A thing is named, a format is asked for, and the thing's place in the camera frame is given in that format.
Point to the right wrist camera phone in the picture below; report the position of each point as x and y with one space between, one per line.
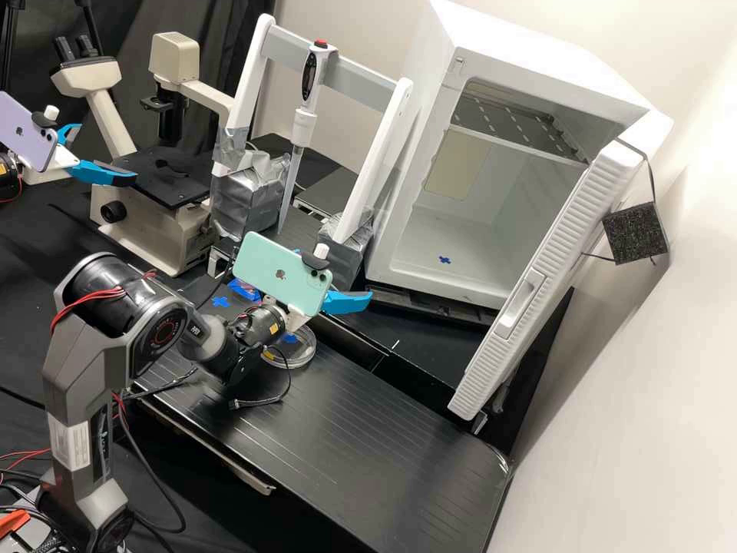
276 273

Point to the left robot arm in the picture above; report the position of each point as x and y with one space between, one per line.
8 173

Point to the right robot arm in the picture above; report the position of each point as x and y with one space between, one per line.
86 345

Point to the incubator door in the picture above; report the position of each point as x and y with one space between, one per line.
547 276

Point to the petri dish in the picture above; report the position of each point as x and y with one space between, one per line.
295 351

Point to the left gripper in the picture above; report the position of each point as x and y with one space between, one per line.
52 164

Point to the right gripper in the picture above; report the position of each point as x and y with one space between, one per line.
298 321

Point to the white pipette stand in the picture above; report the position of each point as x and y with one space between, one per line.
374 155

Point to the white incubator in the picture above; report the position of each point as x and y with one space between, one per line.
512 69

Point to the pipette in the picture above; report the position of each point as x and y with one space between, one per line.
308 86

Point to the left wrist camera phone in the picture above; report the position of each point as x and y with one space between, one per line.
23 129

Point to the cream microscope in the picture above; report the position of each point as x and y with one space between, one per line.
144 224

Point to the blue bottle holder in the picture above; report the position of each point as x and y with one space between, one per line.
242 289

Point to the wrist camera phone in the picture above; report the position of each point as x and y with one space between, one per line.
23 129
276 273

